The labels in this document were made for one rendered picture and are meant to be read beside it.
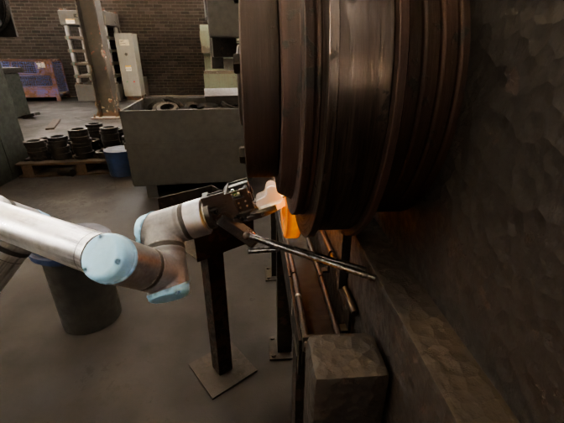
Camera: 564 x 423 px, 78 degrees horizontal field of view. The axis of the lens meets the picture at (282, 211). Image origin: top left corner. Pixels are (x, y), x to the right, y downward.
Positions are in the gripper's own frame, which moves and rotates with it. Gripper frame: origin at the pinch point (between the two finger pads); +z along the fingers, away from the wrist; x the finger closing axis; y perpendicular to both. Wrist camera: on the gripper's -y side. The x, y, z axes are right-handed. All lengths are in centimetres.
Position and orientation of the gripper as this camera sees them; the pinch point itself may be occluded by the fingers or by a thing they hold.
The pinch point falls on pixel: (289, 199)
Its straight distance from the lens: 83.8
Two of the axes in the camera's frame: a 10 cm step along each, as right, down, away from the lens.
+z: 9.6, -2.8, -0.6
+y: -2.8, -8.6, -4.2
